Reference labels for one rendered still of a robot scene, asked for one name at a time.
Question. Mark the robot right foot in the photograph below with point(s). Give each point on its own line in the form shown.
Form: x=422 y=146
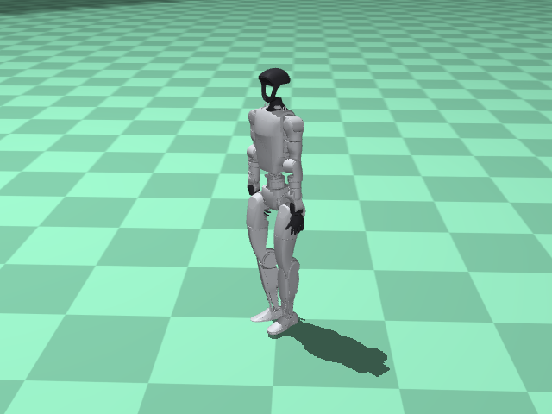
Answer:
x=267 y=315

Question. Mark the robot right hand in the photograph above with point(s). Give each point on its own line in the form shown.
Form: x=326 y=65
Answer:
x=252 y=192

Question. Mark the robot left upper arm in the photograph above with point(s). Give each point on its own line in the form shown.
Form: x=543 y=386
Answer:
x=294 y=128

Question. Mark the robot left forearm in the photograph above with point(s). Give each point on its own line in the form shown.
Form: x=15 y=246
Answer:
x=294 y=185

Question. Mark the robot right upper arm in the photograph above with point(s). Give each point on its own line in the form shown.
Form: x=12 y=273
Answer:
x=251 y=151

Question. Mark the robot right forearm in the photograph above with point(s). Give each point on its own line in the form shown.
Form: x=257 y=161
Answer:
x=253 y=174

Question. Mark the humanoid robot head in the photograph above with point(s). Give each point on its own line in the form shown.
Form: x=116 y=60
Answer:
x=273 y=77

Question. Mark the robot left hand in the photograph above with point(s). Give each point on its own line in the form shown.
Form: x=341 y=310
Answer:
x=297 y=220

